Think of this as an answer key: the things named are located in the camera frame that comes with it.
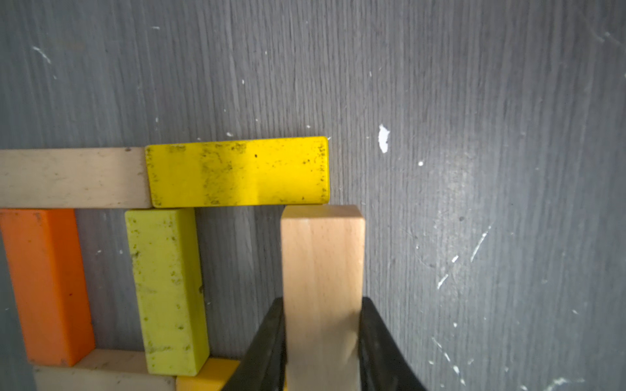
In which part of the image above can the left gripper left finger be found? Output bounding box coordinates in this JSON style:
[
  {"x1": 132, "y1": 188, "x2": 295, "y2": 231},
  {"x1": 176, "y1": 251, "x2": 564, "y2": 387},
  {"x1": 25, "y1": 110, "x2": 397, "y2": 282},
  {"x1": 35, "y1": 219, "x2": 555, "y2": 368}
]
[{"x1": 222, "y1": 297, "x2": 286, "y2": 391}]

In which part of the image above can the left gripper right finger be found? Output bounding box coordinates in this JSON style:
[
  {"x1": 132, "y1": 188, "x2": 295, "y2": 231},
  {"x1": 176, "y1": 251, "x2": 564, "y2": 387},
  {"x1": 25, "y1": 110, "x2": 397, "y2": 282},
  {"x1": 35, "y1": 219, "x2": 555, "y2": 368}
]
[{"x1": 359, "y1": 297, "x2": 427, "y2": 391}]

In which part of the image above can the orange-yellow block bottom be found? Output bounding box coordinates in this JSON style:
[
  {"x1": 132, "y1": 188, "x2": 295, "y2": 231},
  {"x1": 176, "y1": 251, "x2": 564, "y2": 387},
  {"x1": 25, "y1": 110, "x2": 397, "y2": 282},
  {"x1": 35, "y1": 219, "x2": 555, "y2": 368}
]
[{"x1": 176, "y1": 357, "x2": 240, "y2": 391}]

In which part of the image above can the natural wood block bottom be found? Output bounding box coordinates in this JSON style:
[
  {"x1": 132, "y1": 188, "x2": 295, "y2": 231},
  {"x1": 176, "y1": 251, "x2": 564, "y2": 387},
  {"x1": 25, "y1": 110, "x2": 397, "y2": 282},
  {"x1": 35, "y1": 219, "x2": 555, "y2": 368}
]
[{"x1": 280, "y1": 205, "x2": 366, "y2": 390}]

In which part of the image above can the natural wood block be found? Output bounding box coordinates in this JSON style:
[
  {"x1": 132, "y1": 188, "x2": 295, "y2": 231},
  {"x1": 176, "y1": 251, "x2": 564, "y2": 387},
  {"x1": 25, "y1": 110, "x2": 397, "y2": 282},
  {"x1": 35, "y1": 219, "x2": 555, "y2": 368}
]
[
  {"x1": 33, "y1": 349, "x2": 176, "y2": 391},
  {"x1": 280, "y1": 205, "x2": 366, "y2": 390},
  {"x1": 1, "y1": 148, "x2": 153, "y2": 209}
]

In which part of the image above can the yellow block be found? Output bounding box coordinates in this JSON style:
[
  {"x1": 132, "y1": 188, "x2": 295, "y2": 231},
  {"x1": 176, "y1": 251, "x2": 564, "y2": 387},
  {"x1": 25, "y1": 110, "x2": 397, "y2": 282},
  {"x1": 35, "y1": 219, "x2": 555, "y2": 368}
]
[
  {"x1": 145, "y1": 137, "x2": 330, "y2": 209},
  {"x1": 125, "y1": 209, "x2": 210, "y2": 376}
]

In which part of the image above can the orange block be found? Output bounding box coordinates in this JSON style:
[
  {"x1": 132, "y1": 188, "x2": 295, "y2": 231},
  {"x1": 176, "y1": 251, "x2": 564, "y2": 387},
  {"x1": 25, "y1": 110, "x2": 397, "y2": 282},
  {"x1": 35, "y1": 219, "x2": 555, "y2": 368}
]
[{"x1": 1, "y1": 210, "x2": 96, "y2": 367}]

